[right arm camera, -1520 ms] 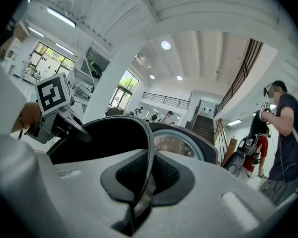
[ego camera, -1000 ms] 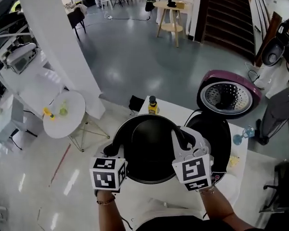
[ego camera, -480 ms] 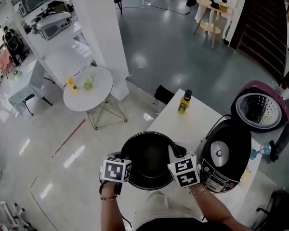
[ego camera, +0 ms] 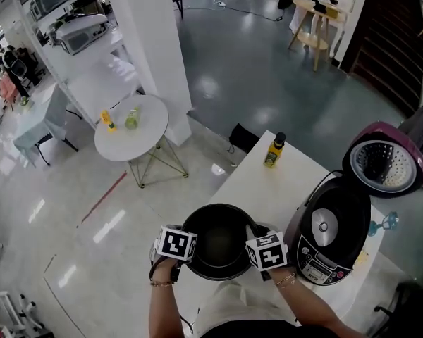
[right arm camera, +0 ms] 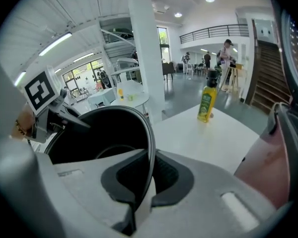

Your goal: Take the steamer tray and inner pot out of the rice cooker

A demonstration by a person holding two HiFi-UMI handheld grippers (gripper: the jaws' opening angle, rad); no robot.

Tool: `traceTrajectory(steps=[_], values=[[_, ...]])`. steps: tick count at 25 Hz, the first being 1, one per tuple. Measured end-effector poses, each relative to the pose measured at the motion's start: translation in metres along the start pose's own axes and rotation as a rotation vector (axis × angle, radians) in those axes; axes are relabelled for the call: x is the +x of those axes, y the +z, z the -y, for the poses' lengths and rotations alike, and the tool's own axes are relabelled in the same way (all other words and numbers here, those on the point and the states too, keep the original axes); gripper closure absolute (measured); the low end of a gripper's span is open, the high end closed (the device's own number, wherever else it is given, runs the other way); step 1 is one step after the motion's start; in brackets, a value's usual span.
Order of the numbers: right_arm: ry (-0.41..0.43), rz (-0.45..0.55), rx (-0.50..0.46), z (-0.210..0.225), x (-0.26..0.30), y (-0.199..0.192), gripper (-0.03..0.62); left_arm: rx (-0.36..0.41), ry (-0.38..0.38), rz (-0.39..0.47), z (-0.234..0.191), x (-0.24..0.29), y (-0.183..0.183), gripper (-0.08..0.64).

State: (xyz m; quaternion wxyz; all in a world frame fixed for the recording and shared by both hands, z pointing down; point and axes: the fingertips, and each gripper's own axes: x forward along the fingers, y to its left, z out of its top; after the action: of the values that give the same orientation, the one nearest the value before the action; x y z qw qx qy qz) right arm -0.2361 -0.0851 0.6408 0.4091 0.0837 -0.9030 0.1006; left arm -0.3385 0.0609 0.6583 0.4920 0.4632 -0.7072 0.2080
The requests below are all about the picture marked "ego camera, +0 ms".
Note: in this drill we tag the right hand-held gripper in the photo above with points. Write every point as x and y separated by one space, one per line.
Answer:
268 250

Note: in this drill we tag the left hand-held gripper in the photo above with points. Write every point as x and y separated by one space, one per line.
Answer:
176 243

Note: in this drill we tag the black pot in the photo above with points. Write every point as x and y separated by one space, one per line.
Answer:
218 245

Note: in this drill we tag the person's left forearm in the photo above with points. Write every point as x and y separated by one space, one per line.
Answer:
164 312

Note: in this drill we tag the person's right forearm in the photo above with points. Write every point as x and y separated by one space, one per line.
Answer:
313 308

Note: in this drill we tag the person's left hand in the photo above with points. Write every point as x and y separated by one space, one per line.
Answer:
165 269

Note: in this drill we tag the white square table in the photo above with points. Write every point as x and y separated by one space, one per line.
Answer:
254 185

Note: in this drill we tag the person's beige trousers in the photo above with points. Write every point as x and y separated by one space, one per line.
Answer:
239 305

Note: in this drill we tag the yellow oil bottle black cap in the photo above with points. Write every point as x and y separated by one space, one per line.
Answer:
273 155

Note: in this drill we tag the maroon rice cooker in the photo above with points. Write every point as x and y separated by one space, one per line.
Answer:
338 203

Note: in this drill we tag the black bag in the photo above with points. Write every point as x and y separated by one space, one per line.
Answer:
245 139

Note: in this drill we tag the person's dark shirt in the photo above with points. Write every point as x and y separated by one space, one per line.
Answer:
275 331

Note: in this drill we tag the yellow cake slice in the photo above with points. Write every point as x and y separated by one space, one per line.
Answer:
362 257

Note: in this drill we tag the round white side table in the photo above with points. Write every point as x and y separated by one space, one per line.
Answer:
134 143

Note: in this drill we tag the teal lantern ornament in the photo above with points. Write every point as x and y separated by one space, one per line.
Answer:
387 222

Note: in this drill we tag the small green bottle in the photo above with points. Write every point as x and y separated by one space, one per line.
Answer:
132 120

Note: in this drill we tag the small yellow bottle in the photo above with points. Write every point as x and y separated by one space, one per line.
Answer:
107 120

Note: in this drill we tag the black office chair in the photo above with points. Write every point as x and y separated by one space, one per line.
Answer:
409 315

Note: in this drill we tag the pale blue small table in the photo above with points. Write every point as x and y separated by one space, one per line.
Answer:
38 125

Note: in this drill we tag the round wooden two-tier table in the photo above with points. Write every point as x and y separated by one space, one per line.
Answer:
313 41

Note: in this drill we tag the dark wooden staircase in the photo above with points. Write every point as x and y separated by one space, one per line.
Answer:
384 48

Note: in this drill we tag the silver toaster oven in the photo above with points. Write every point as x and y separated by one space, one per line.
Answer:
81 35

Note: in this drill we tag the white power strip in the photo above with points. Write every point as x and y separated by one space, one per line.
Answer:
220 4

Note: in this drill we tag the yellow box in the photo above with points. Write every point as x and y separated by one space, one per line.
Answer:
333 11

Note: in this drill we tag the small black object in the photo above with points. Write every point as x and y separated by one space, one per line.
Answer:
320 5

